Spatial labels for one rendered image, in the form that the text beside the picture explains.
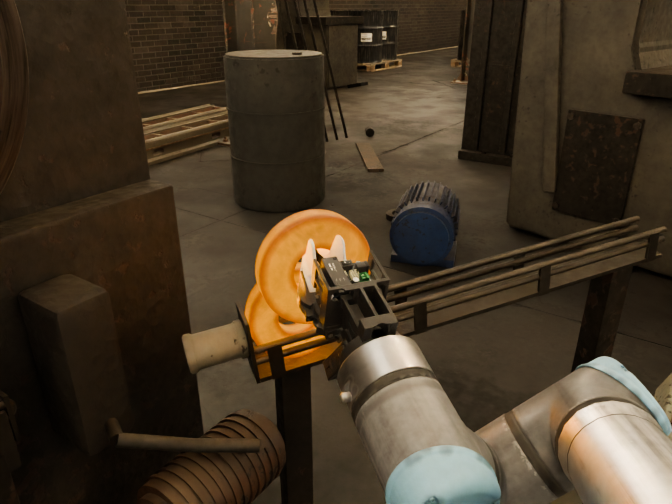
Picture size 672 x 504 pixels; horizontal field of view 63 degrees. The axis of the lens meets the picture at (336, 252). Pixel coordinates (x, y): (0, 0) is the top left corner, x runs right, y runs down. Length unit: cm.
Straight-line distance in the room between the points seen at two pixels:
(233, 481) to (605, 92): 237
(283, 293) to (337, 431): 103
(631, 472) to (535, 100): 262
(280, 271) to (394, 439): 29
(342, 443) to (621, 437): 124
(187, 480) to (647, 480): 61
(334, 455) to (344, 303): 108
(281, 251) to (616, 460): 42
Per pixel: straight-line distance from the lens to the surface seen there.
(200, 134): 492
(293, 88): 317
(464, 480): 48
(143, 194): 92
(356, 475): 158
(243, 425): 93
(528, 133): 302
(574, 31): 289
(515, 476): 58
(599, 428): 51
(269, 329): 85
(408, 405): 50
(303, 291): 66
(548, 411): 58
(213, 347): 84
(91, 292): 79
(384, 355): 53
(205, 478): 87
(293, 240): 69
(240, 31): 496
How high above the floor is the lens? 114
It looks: 24 degrees down
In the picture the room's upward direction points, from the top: straight up
